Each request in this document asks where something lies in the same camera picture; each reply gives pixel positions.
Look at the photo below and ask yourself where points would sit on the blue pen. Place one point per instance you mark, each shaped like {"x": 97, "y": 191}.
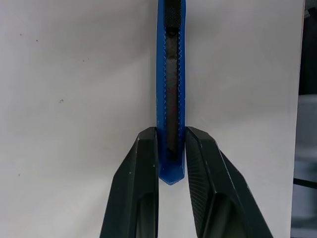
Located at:
{"x": 171, "y": 173}

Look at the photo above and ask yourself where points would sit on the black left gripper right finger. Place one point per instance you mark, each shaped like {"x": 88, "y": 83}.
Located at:
{"x": 213, "y": 188}

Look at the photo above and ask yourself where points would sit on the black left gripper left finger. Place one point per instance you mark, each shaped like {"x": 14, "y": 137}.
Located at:
{"x": 138, "y": 178}

